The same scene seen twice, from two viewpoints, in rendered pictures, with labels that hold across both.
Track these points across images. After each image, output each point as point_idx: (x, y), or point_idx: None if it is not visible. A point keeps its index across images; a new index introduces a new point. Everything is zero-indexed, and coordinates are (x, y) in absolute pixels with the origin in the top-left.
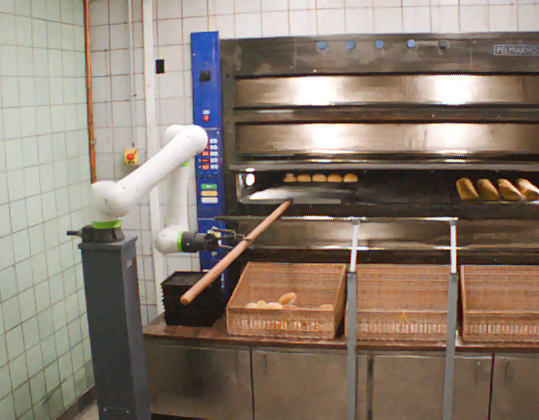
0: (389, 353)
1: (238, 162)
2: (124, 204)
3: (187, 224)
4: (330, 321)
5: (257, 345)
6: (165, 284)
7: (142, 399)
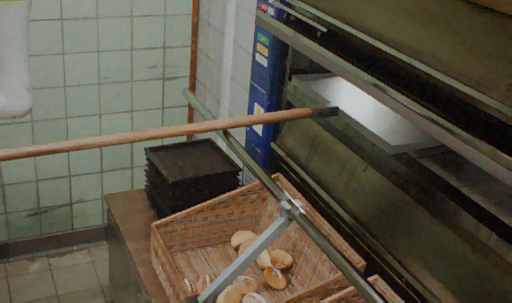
0: None
1: (263, 15)
2: None
3: (18, 90)
4: None
5: (149, 301)
6: (146, 151)
7: None
